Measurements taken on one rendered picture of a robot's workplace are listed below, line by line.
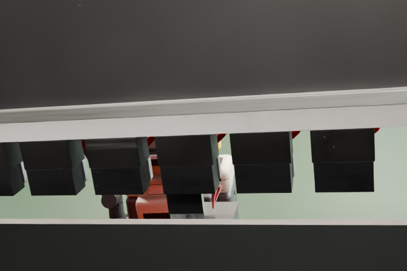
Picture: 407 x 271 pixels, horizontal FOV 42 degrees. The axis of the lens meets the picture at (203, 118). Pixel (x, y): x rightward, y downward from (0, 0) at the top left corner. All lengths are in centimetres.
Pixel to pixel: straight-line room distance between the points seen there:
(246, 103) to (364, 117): 33
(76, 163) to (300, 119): 64
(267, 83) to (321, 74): 11
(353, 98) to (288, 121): 27
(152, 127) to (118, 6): 37
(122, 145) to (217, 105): 41
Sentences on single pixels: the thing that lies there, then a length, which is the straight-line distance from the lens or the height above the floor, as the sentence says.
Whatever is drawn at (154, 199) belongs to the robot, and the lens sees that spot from 235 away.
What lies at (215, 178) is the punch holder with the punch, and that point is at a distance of 141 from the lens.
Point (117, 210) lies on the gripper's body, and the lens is 201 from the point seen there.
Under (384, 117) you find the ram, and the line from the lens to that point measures 131.
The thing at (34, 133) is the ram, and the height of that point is 136.
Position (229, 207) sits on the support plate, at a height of 100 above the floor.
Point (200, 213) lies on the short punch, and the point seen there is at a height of 110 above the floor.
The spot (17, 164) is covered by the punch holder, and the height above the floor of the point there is 125.
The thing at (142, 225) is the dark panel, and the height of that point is 134.
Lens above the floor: 175
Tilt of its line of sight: 16 degrees down
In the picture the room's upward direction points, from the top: 7 degrees counter-clockwise
